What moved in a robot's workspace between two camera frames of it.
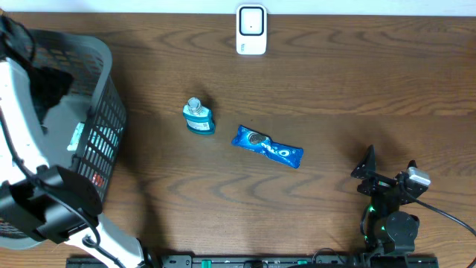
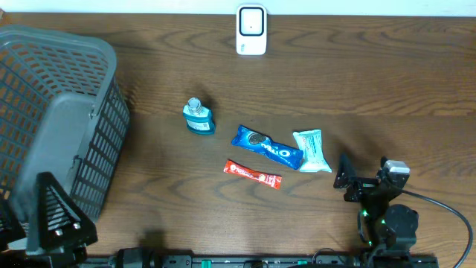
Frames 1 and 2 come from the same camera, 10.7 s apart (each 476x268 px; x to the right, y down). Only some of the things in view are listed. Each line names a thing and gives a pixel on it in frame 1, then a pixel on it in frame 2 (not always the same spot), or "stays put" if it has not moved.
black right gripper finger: [412, 163] → [383, 160]
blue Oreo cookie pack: [264, 144] stays put
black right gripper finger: [366, 167] → [346, 173]
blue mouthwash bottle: [198, 117] stays put
